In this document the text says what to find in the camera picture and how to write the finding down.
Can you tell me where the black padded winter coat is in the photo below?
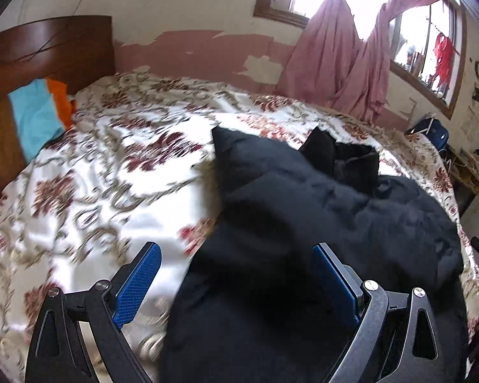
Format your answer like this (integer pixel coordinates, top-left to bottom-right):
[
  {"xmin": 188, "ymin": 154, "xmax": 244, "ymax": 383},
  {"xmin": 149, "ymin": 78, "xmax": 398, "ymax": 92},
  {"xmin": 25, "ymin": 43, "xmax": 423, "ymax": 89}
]
[{"xmin": 159, "ymin": 127, "xmax": 468, "ymax": 382}]

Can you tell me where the cluttered wooden side table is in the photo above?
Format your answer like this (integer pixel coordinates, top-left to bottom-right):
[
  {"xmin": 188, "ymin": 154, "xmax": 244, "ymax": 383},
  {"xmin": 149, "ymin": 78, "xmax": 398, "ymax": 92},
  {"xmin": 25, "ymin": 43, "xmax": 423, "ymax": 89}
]
[{"xmin": 443, "ymin": 144, "xmax": 479, "ymax": 217}]

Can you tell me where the floral bed cover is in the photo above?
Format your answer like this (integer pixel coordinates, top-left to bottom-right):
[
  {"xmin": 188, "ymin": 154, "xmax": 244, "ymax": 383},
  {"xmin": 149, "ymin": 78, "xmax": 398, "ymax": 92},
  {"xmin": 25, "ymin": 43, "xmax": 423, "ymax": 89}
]
[{"xmin": 0, "ymin": 72, "xmax": 460, "ymax": 382}]

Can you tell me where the blue chair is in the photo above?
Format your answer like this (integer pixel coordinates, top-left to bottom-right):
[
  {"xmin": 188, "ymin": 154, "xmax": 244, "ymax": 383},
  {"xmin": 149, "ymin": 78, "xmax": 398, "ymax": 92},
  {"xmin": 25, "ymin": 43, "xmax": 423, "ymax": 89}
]
[{"xmin": 405, "ymin": 117, "xmax": 449, "ymax": 152}]

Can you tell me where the orange brown blue pillow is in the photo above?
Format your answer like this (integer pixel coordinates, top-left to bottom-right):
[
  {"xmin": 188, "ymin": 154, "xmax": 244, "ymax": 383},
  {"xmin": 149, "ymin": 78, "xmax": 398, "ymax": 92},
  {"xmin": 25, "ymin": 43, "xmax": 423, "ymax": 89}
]
[{"xmin": 0, "ymin": 78, "xmax": 78, "ymax": 202}]

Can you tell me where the pink window curtain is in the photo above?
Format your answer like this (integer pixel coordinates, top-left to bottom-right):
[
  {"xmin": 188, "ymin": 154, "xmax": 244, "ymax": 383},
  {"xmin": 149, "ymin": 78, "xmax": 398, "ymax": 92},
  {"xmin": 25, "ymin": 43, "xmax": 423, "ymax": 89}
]
[{"xmin": 277, "ymin": 0, "xmax": 452, "ymax": 123}]

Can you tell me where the brown wooden headboard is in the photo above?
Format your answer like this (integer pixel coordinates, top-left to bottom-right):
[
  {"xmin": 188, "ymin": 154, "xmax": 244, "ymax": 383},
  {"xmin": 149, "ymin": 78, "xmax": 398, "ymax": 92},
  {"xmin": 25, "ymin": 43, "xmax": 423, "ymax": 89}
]
[{"xmin": 0, "ymin": 16, "xmax": 116, "ymax": 100}]

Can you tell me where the red hanging window decoration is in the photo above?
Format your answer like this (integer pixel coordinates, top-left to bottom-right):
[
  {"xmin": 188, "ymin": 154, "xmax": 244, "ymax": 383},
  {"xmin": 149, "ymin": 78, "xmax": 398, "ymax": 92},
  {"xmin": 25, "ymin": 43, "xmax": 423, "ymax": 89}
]
[{"xmin": 432, "ymin": 33, "xmax": 454, "ymax": 86}]

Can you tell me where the brown framed window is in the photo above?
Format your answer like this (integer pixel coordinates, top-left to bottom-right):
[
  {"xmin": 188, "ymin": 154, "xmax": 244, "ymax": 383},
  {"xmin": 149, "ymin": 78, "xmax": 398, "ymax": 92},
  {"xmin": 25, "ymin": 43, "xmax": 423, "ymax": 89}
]
[{"xmin": 253, "ymin": 0, "xmax": 468, "ymax": 120}]

